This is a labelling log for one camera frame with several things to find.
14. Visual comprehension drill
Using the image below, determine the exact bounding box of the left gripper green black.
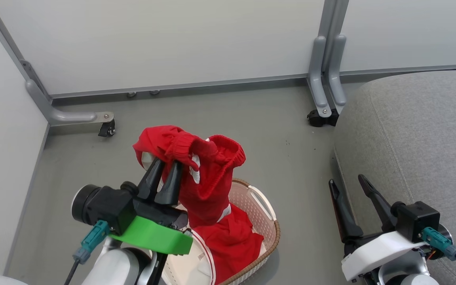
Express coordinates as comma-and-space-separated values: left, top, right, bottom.
108, 159, 194, 255

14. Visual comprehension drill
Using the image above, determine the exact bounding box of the grey partition support leg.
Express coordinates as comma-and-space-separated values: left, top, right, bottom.
328, 0, 350, 107
308, 0, 333, 118

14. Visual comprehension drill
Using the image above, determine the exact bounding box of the black double caster wheel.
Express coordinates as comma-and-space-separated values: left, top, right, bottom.
307, 108, 340, 127

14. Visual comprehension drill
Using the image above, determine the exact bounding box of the grey partition post long foot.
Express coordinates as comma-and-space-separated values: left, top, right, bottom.
0, 0, 115, 127

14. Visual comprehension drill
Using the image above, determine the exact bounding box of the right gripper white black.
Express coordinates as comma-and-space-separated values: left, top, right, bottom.
329, 174, 427, 282

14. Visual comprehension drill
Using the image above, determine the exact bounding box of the teal connector black cable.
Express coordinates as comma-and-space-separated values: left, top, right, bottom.
421, 227, 456, 282
64, 220, 110, 285

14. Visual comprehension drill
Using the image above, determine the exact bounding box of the grey fabric sofa seat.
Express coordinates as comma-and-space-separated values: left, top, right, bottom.
333, 70, 456, 285

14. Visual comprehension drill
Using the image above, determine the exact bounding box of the right teal connector black cable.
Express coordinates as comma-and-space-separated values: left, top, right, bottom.
421, 227, 456, 282

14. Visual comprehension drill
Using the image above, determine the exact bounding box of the left teal connector black cable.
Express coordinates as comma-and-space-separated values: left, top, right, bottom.
64, 220, 110, 285

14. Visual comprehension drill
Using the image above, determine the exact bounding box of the red clothing with white lining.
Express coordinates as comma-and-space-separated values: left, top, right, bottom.
132, 125, 264, 285

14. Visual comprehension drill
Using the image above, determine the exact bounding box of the cream perforated laundry basket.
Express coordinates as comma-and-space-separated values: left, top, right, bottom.
149, 178, 281, 285

